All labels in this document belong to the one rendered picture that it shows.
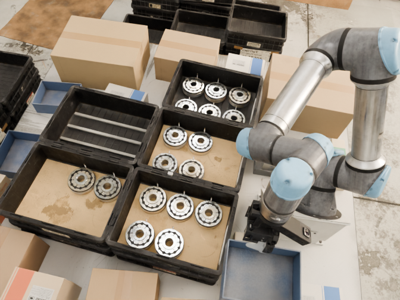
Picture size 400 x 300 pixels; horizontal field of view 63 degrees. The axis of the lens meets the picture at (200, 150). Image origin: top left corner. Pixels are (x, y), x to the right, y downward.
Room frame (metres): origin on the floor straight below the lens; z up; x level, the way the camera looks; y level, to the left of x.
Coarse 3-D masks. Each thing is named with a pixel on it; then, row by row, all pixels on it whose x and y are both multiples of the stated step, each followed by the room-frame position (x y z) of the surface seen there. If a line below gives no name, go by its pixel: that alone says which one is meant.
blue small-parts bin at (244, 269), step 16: (240, 240) 0.26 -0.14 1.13; (224, 256) 0.23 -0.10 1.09; (240, 256) 0.24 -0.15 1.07; (256, 256) 0.24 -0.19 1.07; (272, 256) 0.25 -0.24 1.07; (288, 256) 0.25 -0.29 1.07; (224, 272) 0.17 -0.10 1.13; (240, 272) 0.19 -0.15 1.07; (256, 272) 0.20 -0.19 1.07; (272, 272) 0.20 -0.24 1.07; (288, 272) 0.21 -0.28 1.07; (224, 288) 0.15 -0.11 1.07; (240, 288) 0.15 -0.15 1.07; (256, 288) 0.16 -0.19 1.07; (272, 288) 0.16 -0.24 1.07; (288, 288) 0.16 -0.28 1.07
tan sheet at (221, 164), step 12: (192, 132) 0.81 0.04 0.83; (156, 144) 0.73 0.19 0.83; (216, 144) 0.76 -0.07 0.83; (228, 144) 0.76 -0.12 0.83; (180, 156) 0.68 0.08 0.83; (192, 156) 0.69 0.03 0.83; (204, 156) 0.69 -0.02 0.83; (216, 156) 0.70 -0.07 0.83; (228, 156) 0.71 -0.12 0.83; (240, 156) 0.71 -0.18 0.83; (204, 168) 0.63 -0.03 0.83; (216, 168) 0.64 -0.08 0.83; (228, 168) 0.65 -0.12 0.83; (216, 180) 0.58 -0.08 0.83; (228, 180) 0.59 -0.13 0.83
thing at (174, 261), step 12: (144, 168) 0.55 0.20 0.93; (132, 180) 0.50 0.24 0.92; (180, 180) 0.52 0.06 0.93; (192, 180) 0.52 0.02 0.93; (228, 192) 0.49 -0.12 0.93; (120, 204) 0.40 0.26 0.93; (228, 228) 0.36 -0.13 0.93; (108, 240) 0.27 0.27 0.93; (132, 252) 0.25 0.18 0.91; (144, 252) 0.25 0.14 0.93; (180, 264) 0.22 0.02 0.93; (192, 264) 0.23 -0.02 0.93; (216, 276) 0.20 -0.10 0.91
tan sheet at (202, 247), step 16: (224, 208) 0.47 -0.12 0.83; (128, 224) 0.37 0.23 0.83; (160, 224) 0.38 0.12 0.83; (176, 224) 0.39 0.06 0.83; (192, 224) 0.39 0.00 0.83; (224, 224) 0.41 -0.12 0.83; (192, 240) 0.33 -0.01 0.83; (208, 240) 0.34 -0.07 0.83; (192, 256) 0.28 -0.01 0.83; (208, 256) 0.28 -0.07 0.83
